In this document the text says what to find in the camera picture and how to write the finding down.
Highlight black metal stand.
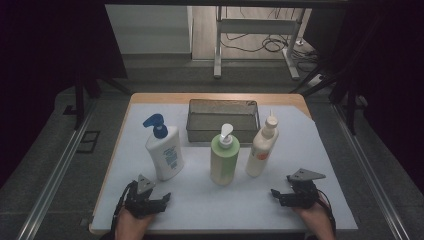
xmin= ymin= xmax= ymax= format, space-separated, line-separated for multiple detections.
xmin=289 ymin=64 xmax=360 ymax=136
xmin=73 ymin=64 xmax=132 ymax=132

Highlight dark curtain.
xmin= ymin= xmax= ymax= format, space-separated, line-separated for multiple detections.
xmin=302 ymin=0 xmax=424 ymax=188
xmin=0 ymin=0 xmax=128 ymax=189

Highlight white table mat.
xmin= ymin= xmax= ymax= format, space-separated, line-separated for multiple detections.
xmin=90 ymin=102 xmax=359 ymax=233

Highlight white power strip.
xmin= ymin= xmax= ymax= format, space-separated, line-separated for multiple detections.
xmin=306 ymin=73 xmax=326 ymax=88

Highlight cream bottle with orange label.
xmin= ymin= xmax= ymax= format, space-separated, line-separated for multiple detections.
xmin=245 ymin=109 xmax=280 ymax=178

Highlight aluminium rail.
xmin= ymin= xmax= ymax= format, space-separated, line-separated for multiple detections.
xmin=15 ymin=99 xmax=98 ymax=240
xmin=332 ymin=103 xmax=410 ymax=240

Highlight white bottle with blue pump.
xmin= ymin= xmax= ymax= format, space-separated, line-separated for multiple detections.
xmin=142 ymin=113 xmax=185 ymax=182

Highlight black floor cables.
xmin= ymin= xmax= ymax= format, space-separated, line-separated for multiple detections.
xmin=221 ymin=6 xmax=322 ymax=73

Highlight white panel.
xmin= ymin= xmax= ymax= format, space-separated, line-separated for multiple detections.
xmin=104 ymin=4 xmax=194 ymax=55

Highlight green pump bottle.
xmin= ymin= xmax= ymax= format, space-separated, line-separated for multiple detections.
xmin=209 ymin=123 xmax=241 ymax=187

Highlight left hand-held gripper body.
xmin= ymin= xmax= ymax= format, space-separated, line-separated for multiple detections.
xmin=124 ymin=174 xmax=167 ymax=219

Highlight person's left hand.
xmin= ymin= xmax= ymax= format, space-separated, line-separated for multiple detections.
xmin=114 ymin=208 xmax=155 ymax=240

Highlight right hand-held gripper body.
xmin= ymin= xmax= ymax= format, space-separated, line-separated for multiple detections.
xmin=287 ymin=167 xmax=327 ymax=210

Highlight person's right hand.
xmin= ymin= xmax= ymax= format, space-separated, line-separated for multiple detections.
xmin=293 ymin=199 xmax=336 ymax=240

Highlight metal mesh basket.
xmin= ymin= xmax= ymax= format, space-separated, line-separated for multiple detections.
xmin=185 ymin=98 xmax=261 ymax=145

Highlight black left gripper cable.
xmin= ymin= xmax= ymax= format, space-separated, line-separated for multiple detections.
xmin=110 ymin=182 xmax=135 ymax=236

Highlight white desk frame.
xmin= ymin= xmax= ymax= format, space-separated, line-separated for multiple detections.
xmin=213 ymin=5 xmax=302 ymax=81

